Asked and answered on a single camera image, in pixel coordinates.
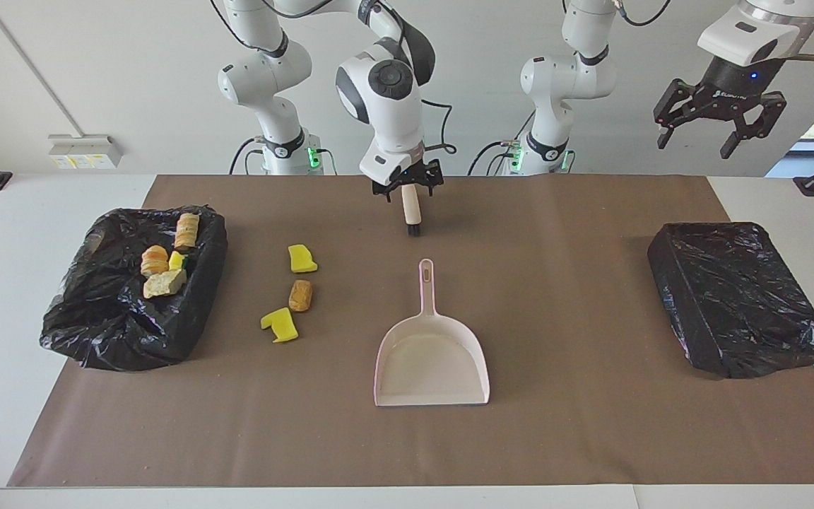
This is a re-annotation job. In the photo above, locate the black arm base cable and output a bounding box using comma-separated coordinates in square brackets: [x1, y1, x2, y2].
[467, 113, 535, 176]
[229, 136, 268, 175]

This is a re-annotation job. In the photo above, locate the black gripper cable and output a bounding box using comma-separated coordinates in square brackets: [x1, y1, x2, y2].
[209, 0, 459, 155]
[608, 0, 814, 66]

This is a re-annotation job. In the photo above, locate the white wall socket box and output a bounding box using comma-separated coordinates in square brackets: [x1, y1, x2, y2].
[48, 134, 124, 169]

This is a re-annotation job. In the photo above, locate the pale pink plastic dustpan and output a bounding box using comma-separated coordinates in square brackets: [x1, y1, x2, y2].
[374, 259, 490, 407]

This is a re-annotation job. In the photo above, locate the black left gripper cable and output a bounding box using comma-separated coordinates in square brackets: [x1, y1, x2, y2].
[608, 0, 814, 66]

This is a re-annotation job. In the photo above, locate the beige hand brush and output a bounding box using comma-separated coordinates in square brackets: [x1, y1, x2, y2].
[401, 185, 423, 237]

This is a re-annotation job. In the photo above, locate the small yellow sponge chunk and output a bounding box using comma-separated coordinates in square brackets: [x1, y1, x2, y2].
[288, 244, 319, 274]

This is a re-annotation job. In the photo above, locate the bin with crumpled black bag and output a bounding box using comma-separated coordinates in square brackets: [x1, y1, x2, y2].
[40, 205, 229, 373]

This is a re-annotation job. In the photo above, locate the yellowish foam chunk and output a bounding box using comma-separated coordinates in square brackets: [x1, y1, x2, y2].
[140, 245, 170, 277]
[143, 269, 188, 299]
[175, 213, 201, 252]

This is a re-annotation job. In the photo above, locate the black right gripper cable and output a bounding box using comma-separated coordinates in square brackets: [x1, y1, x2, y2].
[209, 0, 459, 155]

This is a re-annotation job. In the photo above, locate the black right arm base cable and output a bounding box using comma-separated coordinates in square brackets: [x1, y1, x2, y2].
[229, 136, 268, 175]

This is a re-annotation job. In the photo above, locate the notched yellow sponge piece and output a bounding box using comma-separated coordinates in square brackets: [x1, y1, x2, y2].
[260, 307, 300, 344]

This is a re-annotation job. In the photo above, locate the brown paper table mat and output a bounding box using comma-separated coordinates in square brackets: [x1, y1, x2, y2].
[8, 175, 814, 488]

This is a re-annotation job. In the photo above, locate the brown sponge chunk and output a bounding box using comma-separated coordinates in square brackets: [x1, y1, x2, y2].
[288, 280, 314, 312]

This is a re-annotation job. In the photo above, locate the bin with smooth black bag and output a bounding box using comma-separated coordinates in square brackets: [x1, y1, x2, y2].
[647, 222, 814, 380]

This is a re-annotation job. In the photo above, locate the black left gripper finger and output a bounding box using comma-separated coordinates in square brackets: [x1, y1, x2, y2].
[720, 93, 786, 160]
[653, 78, 706, 149]

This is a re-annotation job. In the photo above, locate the white wall cable conduit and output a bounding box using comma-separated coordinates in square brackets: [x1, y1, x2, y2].
[0, 0, 86, 137]

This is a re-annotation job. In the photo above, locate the black left arm base cable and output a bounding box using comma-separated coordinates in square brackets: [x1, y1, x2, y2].
[467, 113, 535, 176]

